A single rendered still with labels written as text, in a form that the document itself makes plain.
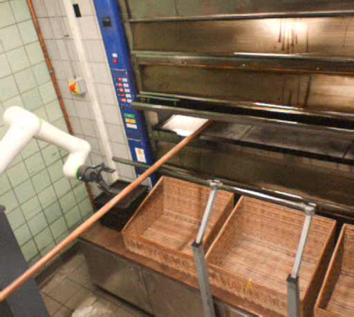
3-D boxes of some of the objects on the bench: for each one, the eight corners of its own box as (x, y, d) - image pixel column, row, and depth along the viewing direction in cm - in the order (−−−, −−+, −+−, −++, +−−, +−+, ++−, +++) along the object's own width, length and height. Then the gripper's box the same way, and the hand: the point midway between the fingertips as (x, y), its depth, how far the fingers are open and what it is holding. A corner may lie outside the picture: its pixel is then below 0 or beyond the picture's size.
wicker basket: (169, 206, 291) (162, 173, 279) (240, 227, 258) (235, 191, 246) (124, 250, 258) (114, 215, 246) (199, 280, 225) (191, 242, 213)
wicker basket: (245, 229, 256) (241, 193, 244) (337, 259, 222) (338, 219, 210) (203, 282, 223) (196, 244, 211) (303, 327, 190) (302, 284, 177)
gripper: (88, 152, 224) (116, 158, 211) (99, 188, 235) (126, 197, 222) (78, 158, 219) (106, 166, 206) (90, 196, 230) (117, 205, 217)
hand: (115, 181), depth 215 cm, fingers open, 13 cm apart
